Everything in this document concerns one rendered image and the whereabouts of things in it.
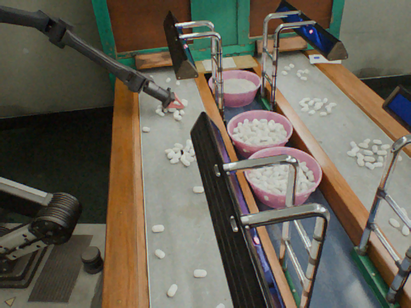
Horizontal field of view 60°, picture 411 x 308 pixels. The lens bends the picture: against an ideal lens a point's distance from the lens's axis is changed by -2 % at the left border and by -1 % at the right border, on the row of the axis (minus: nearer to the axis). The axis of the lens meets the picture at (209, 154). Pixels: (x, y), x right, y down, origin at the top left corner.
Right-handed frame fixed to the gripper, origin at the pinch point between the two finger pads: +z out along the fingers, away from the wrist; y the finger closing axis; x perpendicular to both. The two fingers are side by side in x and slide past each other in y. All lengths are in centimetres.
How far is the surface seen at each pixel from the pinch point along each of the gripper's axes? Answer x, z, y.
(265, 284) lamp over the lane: -27, -23, -118
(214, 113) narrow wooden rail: -9.0, 9.2, -12.2
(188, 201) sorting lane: 5, -4, -61
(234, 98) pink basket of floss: -15.6, 21.1, 4.0
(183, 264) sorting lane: 9, -8, -85
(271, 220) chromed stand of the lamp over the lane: -30, -20, -107
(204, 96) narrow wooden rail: -8.1, 8.3, 4.6
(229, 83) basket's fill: -16.2, 22.4, 20.9
